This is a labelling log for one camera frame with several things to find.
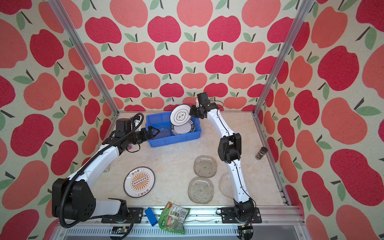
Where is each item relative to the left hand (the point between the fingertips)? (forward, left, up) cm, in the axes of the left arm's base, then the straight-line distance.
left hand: (156, 133), depth 83 cm
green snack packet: (-38, -10, -19) cm, 44 cm away
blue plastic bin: (+24, +3, -17) cm, 29 cm away
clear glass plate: (-10, -28, -20) cm, 36 cm away
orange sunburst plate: (-20, +11, -20) cm, 31 cm away
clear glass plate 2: (-22, -39, -21) cm, 49 cm away
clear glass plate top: (+14, -1, -16) cm, 21 cm away
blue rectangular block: (-37, +1, -20) cm, 42 cm away
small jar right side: (-7, -62, -13) cm, 63 cm away
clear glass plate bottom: (-25, -24, -21) cm, 41 cm away
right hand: (+21, -21, -5) cm, 30 cm away
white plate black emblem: (+23, -12, -9) cm, 27 cm away
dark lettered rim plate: (+17, -17, -17) cm, 30 cm away
